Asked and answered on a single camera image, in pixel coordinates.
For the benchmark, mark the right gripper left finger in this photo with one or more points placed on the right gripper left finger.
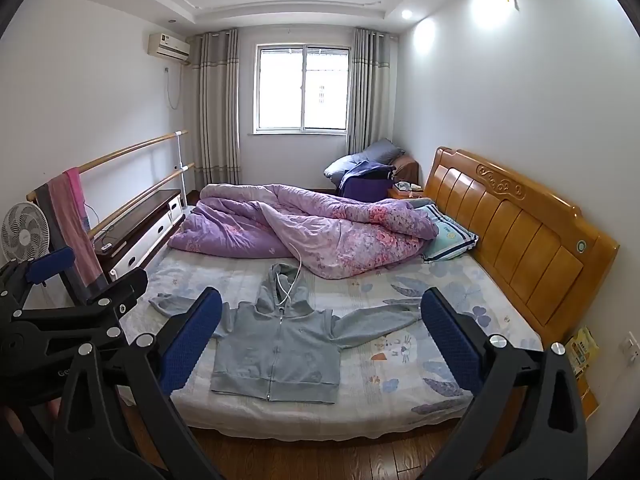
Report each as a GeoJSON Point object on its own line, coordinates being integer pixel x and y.
{"type": "Point", "coordinates": [190, 332]}

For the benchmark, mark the yellow package by bed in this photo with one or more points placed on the yellow package by bed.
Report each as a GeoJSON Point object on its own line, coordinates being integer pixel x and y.
{"type": "Point", "coordinates": [581, 349]}

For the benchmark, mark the purple pink floral duvet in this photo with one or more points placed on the purple pink floral duvet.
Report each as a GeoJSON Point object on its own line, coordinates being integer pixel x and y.
{"type": "Point", "coordinates": [333, 237]}

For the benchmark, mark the dark wood white tv cabinet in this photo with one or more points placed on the dark wood white tv cabinet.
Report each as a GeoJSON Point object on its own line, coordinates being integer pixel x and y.
{"type": "Point", "coordinates": [130, 241]}

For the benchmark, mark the wooden double ballet barre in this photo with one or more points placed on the wooden double ballet barre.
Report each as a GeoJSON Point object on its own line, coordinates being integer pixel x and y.
{"type": "Point", "coordinates": [115, 183]}

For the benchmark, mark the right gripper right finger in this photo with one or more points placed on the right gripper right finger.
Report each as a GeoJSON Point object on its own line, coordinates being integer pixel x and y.
{"type": "Point", "coordinates": [525, 420]}

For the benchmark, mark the grey zip hoodie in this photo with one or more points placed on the grey zip hoodie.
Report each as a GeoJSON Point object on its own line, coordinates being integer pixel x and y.
{"type": "Point", "coordinates": [280, 349]}

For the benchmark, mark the white standing fan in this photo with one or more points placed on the white standing fan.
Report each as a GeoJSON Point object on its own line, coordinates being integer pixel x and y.
{"type": "Point", "coordinates": [25, 233]}

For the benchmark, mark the wooden bedside table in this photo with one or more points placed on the wooden bedside table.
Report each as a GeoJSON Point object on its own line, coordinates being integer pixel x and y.
{"type": "Point", "coordinates": [403, 190]}

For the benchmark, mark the teal striped pillow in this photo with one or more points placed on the teal striped pillow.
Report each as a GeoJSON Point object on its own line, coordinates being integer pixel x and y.
{"type": "Point", "coordinates": [452, 240]}

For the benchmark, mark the window with white frame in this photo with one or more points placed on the window with white frame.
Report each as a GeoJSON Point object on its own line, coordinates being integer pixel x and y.
{"type": "Point", "coordinates": [301, 88]}

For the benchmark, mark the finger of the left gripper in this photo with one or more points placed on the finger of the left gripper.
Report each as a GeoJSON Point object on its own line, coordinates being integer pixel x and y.
{"type": "Point", "coordinates": [50, 262]}
{"type": "Point", "coordinates": [115, 294]}

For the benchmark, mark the pink towel on barre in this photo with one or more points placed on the pink towel on barre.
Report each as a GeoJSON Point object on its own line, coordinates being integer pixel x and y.
{"type": "Point", "coordinates": [62, 201]}

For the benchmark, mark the blue grey pillow pile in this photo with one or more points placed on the blue grey pillow pile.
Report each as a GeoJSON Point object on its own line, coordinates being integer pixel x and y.
{"type": "Point", "coordinates": [365, 176]}

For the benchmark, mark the wooden bed headboard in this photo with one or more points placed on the wooden bed headboard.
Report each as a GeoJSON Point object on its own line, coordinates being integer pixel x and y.
{"type": "Point", "coordinates": [547, 259]}

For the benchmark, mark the white wall socket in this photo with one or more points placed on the white wall socket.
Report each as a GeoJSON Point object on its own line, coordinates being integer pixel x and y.
{"type": "Point", "coordinates": [630, 349]}

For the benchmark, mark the grey striped curtain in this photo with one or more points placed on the grey striped curtain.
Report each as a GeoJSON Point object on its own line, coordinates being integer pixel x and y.
{"type": "Point", "coordinates": [215, 110]}
{"type": "Point", "coordinates": [370, 89]}

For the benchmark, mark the white wall air conditioner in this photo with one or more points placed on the white wall air conditioner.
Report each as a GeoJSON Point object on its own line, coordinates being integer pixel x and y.
{"type": "Point", "coordinates": [162, 45]}

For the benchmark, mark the left grey striped curtain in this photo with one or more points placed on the left grey striped curtain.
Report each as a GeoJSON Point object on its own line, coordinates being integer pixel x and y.
{"type": "Point", "coordinates": [215, 110]}

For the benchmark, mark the floral white bed sheet mattress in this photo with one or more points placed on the floral white bed sheet mattress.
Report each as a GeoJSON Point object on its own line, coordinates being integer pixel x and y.
{"type": "Point", "coordinates": [394, 383]}

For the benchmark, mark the right grey striped curtain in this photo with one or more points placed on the right grey striped curtain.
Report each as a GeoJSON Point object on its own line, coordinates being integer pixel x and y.
{"type": "Point", "coordinates": [370, 89]}

